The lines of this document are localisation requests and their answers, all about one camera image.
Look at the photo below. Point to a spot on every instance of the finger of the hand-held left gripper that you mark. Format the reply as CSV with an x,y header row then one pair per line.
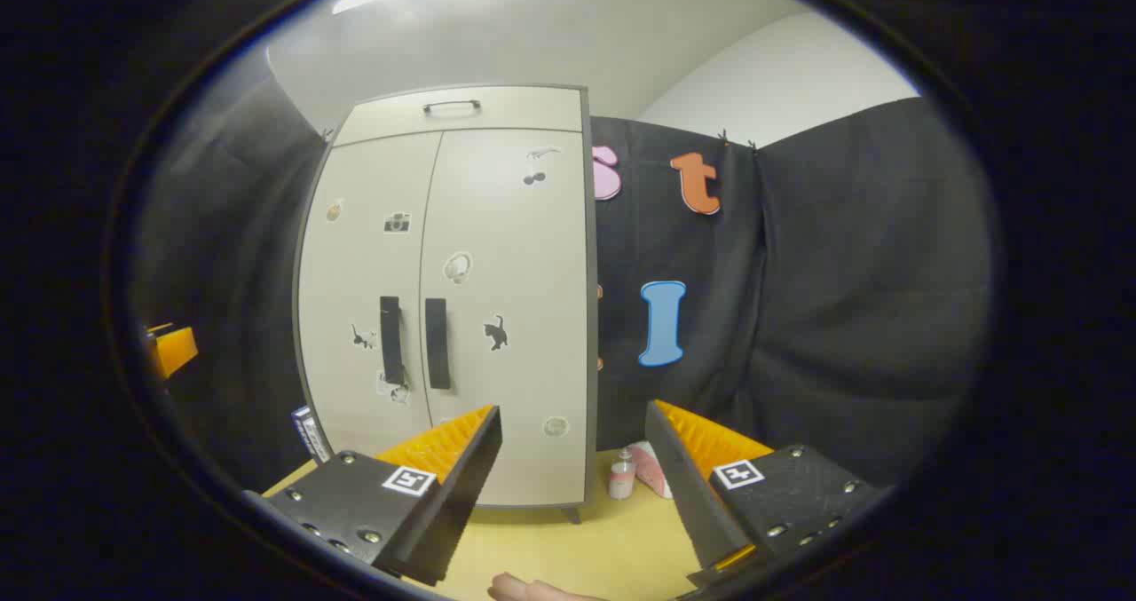
x,y
160,327
177,351

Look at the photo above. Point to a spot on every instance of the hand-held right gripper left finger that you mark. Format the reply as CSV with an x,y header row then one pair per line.
x,y
461,494

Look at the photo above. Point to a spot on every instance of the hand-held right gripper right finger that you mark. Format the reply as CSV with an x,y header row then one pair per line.
x,y
692,494

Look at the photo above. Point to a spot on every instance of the cabinet door with camera sticker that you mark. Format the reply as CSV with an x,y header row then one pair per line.
x,y
355,264

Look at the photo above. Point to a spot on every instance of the beige double-door shoe cabinet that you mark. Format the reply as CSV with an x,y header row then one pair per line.
x,y
590,317

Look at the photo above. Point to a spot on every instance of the cabinet door with headphone sticker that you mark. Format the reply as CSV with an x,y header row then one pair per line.
x,y
515,255

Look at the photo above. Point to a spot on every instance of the pink and white object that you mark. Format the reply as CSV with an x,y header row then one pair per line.
x,y
652,472

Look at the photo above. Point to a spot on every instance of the small pink and white bottle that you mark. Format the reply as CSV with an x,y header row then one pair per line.
x,y
621,481

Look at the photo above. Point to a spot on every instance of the black backdrop cloth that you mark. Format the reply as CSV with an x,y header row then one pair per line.
x,y
843,317
240,272

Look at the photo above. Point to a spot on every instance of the small blue and white box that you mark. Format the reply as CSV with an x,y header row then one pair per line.
x,y
311,434

